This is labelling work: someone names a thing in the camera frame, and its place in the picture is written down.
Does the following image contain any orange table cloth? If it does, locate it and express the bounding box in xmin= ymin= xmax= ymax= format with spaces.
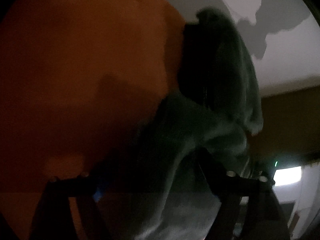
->
xmin=1 ymin=0 xmax=185 ymax=239

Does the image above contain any dark green fleece jacket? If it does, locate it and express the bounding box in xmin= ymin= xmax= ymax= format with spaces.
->
xmin=89 ymin=8 xmax=263 ymax=239

